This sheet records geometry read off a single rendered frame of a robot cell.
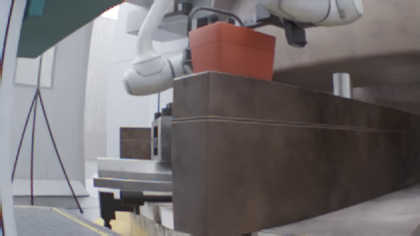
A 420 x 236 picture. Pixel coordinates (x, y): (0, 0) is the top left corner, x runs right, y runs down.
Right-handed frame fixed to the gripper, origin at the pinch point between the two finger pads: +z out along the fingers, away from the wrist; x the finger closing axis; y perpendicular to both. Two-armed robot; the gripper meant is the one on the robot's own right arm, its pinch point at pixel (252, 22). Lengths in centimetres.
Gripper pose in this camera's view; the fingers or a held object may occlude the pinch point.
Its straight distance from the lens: 116.2
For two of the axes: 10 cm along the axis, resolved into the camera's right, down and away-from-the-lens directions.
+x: -8.0, -0.5, -6.0
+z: -6.0, 0.5, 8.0
